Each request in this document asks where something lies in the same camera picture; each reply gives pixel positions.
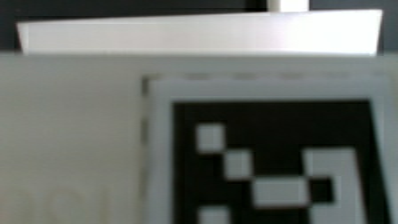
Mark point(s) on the white block with tags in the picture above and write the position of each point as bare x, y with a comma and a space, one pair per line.
198, 140

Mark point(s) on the white cabinet body box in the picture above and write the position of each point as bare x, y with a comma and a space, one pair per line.
291, 30

